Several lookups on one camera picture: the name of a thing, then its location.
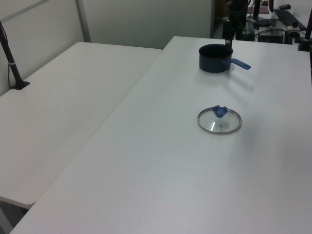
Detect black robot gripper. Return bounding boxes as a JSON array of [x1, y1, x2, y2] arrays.
[[223, 4, 245, 51]]

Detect glass lid with blue knob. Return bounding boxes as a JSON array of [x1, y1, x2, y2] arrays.
[[197, 105, 242, 135]]

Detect dark blue saucepan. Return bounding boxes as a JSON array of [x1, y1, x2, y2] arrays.
[[198, 44, 252, 74]]

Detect black computer box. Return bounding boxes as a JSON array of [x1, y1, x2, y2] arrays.
[[257, 29, 286, 44]]

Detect white side table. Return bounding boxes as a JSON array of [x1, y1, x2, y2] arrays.
[[0, 41, 163, 209]]

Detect black camera stand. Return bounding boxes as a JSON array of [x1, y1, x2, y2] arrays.
[[0, 20, 31, 90], [297, 0, 312, 52]]

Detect grey metal partition post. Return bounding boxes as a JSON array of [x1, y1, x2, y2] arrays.
[[75, 0, 92, 43]]

